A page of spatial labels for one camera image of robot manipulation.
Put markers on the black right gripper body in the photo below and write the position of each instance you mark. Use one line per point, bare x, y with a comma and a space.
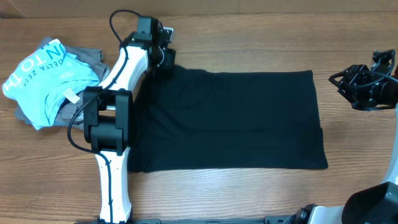
354, 77

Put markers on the brown cardboard backboard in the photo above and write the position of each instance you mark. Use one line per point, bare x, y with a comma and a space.
95, 8

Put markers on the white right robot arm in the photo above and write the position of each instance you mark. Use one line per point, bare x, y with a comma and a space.
377, 204

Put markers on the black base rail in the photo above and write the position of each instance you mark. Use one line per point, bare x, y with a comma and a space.
278, 219

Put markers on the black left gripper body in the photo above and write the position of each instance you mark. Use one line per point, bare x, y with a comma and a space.
168, 57

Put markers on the light blue printed t-shirt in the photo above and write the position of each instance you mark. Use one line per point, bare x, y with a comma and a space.
45, 79

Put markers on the black t-shirt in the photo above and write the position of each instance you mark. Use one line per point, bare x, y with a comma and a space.
194, 119

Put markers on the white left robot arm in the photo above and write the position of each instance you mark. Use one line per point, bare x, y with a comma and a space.
108, 112

